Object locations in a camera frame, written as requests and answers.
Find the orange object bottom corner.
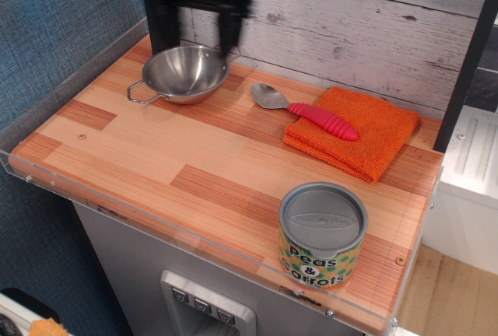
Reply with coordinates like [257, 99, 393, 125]
[28, 318, 69, 336]

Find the peas and carrots can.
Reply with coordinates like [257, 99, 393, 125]
[279, 182, 369, 289]

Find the red handled metal spoon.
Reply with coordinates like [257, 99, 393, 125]
[251, 82, 359, 142]

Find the orange folded rag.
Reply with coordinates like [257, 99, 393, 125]
[283, 87, 420, 183]

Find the grey toy fridge cabinet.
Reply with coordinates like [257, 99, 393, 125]
[75, 205, 360, 335]

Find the white toy sink unit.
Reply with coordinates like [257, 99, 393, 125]
[423, 107, 497, 274]

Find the dark vertical post right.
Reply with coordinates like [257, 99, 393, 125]
[433, 0, 497, 153]

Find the clear acrylic edge guard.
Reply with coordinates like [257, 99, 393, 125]
[4, 24, 443, 335]

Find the steel bowl with handles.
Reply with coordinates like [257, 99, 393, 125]
[127, 45, 230, 105]

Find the silver ice dispenser panel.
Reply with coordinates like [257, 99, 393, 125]
[160, 270, 257, 335]

